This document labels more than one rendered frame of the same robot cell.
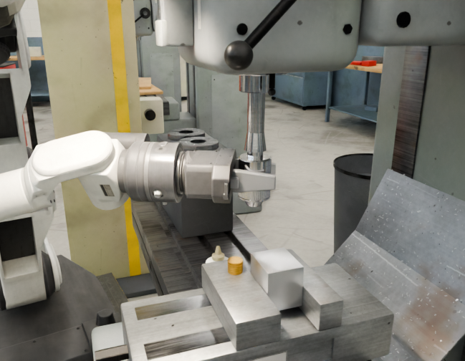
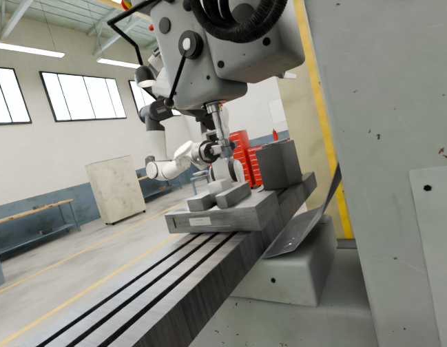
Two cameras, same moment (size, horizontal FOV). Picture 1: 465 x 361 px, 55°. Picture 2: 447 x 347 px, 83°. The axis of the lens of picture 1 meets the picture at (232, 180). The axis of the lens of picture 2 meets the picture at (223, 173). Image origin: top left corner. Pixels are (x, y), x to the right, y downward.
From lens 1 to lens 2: 0.74 m
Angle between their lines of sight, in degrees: 54
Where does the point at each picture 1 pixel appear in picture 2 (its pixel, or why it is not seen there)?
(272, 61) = (188, 100)
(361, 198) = not seen: outside the picture
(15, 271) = not seen: hidden behind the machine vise
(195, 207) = (266, 175)
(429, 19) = (233, 58)
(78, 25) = (299, 103)
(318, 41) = (199, 87)
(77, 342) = not seen: hidden behind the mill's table
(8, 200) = (173, 167)
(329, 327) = (222, 208)
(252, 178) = (215, 148)
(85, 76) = (306, 128)
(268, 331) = (198, 205)
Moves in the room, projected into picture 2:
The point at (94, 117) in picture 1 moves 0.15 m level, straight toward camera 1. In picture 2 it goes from (313, 148) to (308, 150)
